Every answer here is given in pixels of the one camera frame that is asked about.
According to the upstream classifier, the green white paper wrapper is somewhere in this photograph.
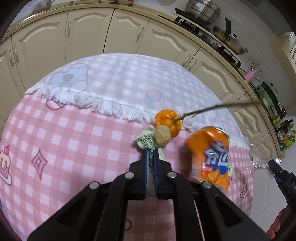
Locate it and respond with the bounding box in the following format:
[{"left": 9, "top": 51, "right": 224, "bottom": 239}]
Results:
[{"left": 134, "top": 127, "right": 167, "bottom": 195}]

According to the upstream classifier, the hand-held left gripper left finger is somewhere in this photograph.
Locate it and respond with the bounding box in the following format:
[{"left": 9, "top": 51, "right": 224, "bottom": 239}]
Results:
[{"left": 27, "top": 150, "right": 149, "bottom": 241}]

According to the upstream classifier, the dark green oil bottle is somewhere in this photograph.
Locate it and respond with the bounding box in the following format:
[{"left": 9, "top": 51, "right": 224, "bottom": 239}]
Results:
[{"left": 276, "top": 126, "right": 296, "bottom": 138}]

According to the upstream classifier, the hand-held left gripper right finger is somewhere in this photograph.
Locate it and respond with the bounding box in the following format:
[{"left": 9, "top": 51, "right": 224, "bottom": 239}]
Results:
[{"left": 154, "top": 149, "right": 270, "bottom": 241}]

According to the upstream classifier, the bundle of chopsticks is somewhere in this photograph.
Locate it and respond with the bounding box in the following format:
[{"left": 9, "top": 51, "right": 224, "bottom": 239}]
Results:
[{"left": 248, "top": 59, "right": 264, "bottom": 75}]

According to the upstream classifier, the clear cellophane wrapper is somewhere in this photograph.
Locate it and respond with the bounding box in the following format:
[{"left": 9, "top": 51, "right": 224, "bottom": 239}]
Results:
[{"left": 248, "top": 142, "right": 275, "bottom": 179}]

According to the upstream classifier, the steel wok with black handle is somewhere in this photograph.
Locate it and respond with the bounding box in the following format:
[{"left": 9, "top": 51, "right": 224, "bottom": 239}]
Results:
[{"left": 213, "top": 18, "right": 249, "bottom": 55}]

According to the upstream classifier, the pink checked tablecloth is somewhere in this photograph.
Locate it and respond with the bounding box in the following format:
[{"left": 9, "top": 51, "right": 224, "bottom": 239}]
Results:
[{"left": 0, "top": 54, "right": 255, "bottom": 241}]

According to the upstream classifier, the orange soda can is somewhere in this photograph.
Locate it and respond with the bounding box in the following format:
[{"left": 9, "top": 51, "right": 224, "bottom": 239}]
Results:
[{"left": 187, "top": 126, "right": 234, "bottom": 194}]

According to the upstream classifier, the green electric cooker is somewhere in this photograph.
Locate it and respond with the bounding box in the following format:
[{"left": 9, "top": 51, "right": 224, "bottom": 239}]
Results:
[{"left": 255, "top": 81, "right": 286, "bottom": 121}]

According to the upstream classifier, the dark soy sauce bottle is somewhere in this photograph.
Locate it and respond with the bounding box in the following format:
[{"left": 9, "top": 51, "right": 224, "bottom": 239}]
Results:
[{"left": 273, "top": 117, "right": 292, "bottom": 127}]

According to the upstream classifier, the cream kitchen base cabinet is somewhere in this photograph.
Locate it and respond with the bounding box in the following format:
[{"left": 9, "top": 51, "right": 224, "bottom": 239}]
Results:
[{"left": 0, "top": 0, "right": 285, "bottom": 161}]

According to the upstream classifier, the steel steamer pot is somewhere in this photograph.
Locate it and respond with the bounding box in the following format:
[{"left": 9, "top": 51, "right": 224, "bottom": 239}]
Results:
[{"left": 184, "top": 0, "right": 222, "bottom": 25}]

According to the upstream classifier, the black gas stove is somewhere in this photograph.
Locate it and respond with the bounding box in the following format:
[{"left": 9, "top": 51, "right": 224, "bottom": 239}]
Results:
[{"left": 158, "top": 8, "right": 242, "bottom": 68}]

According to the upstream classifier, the beige fuzzy ball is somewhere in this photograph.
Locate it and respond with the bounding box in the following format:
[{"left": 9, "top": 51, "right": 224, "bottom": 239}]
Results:
[{"left": 154, "top": 125, "right": 173, "bottom": 148}]

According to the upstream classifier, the person's right hand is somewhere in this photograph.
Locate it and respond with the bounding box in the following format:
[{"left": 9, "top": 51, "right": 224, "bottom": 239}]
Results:
[{"left": 267, "top": 208, "right": 287, "bottom": 241}]

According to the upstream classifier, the cream upper cabinet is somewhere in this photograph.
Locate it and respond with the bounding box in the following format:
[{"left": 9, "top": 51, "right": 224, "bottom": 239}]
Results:
[{"left": 283, "top": 32, "right": 296, "bottom": 70}]

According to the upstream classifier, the thin brown stick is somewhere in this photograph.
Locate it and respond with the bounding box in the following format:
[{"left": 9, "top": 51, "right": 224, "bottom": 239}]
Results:
[{"left": 172, "top": 101, "right": 263, "bottom": 123}]

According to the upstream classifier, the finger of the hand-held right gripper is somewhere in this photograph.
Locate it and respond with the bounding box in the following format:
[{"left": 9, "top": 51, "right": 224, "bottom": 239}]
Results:
[
  {"left": 273, "top": 175, "right": 284, "bottom": 189},
  {"left": 268, "top": 159, "right": 289, "bottom": 179}
]

